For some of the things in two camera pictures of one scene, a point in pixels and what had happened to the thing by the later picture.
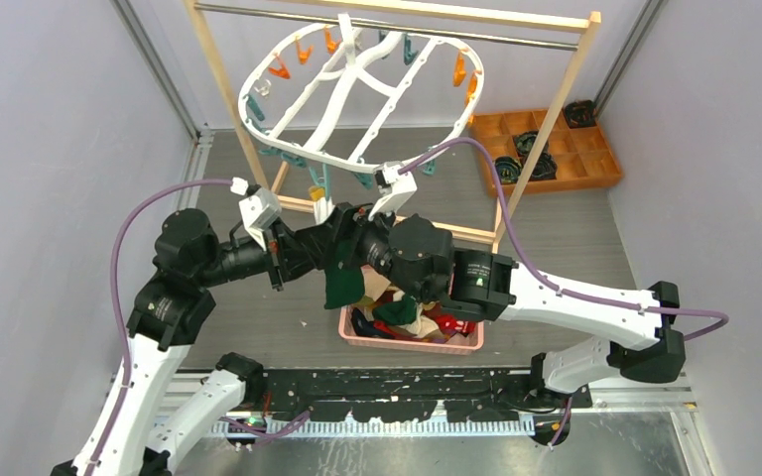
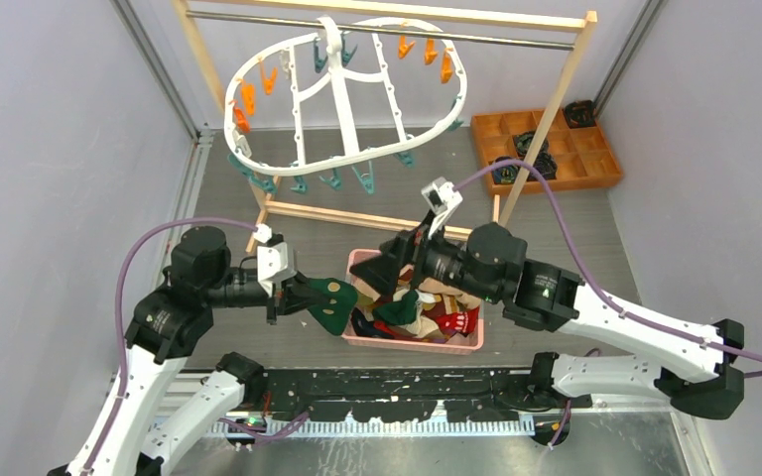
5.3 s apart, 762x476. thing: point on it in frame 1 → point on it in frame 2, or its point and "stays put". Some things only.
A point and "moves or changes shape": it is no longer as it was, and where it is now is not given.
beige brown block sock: x=423 y=327 moves or changes shape
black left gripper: x=298 y=261 → x=293 y=295
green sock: x=344 y=284 → x=342 y=297
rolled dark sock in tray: x=525 y=141 stays put
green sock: x=397 y=312 stays put
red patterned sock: x=452 y=324 stays put
